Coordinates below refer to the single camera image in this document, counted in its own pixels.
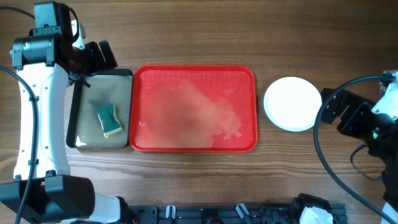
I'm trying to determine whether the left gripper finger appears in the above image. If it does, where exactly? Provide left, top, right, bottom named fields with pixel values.
left=84, top=41, right=106, bottom=74
left=99, top=40, right=118, bottom=70

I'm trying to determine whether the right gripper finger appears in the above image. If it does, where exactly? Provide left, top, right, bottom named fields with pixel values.
left=340, top=93, right=376, bottom=124
left=321, top=88, right=347, bottom=124

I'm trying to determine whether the white plate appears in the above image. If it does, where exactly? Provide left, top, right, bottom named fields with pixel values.
left=263, top=77, right=322, bottom=132

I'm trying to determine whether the green yellow sponge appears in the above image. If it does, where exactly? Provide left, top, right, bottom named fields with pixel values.
left=98, top=105, right=123, bottom=138

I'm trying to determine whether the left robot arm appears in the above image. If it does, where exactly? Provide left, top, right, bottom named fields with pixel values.
left=1, top=34, right=136, bottom=223

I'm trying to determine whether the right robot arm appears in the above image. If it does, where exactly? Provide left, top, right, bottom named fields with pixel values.
left=313, top=71, right=397, bottom=223

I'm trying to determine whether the black water tray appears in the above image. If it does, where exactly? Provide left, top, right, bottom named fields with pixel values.
left=66, top=68, right=134, bottom=150

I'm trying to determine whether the red plastic tray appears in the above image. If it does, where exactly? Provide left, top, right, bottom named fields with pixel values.
left=129, top=65, right=258, bottom=152

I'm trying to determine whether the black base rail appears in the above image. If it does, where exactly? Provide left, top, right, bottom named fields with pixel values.
left=129, top=202, right=348, bottom=224

